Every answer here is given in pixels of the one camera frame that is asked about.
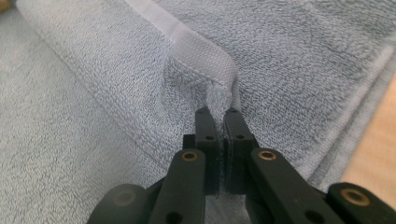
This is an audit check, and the light blue towel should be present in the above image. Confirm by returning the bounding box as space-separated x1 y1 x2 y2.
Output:
0 0 396 224

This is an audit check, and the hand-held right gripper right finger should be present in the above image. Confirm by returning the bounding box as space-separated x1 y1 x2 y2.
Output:
223 106 261 195

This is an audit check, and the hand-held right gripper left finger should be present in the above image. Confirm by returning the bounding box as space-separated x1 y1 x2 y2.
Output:
182 106 220 196

